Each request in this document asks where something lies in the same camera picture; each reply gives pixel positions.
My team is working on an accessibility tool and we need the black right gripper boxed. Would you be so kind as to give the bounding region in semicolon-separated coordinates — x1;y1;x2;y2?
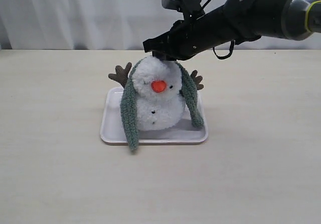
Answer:
143;10;231;61

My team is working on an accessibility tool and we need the green fleece scarf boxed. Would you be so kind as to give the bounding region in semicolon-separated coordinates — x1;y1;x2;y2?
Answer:
119;58;204;154

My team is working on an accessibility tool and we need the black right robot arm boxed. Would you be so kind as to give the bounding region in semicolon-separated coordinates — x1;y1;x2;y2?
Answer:
143;0;320;61

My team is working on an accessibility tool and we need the white plush snowman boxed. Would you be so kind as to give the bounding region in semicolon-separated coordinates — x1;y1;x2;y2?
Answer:
108;56;204;131

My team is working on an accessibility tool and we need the white rectangular plastic tray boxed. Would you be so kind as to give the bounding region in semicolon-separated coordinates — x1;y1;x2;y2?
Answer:
100;87;209;146

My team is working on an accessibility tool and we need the white background curtain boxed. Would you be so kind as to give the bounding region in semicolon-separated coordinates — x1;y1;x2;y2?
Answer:
0;0;321;51

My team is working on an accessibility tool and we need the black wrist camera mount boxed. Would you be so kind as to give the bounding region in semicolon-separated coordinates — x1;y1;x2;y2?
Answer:
162;0;205;20

